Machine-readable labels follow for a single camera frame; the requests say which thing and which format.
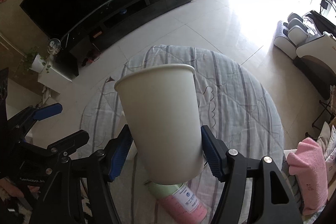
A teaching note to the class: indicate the striped quilted table cloth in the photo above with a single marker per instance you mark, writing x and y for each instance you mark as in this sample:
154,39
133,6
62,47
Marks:
231,101

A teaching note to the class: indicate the pink green glass jar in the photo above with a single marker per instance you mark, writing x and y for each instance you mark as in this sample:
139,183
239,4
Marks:
178,201

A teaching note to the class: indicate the white paper cup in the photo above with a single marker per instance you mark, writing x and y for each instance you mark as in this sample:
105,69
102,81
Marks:
161,110

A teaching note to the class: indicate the white pot ivy plant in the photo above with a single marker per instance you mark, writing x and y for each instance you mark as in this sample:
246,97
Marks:
34,61

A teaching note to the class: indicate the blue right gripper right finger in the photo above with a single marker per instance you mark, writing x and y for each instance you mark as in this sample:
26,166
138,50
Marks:
271,198

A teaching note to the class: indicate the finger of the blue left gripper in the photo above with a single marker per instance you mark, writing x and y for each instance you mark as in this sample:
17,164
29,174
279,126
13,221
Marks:
30,115
68,145

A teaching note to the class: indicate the black tv cabinet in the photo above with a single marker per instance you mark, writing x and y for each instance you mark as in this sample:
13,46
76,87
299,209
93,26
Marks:
107,25

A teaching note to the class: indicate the pink towel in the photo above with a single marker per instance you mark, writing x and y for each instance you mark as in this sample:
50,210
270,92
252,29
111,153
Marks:
307,163

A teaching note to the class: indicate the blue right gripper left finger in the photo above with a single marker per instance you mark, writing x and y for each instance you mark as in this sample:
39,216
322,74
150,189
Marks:
99,169

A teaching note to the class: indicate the white massage chair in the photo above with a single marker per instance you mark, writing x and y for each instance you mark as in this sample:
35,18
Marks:
309,41

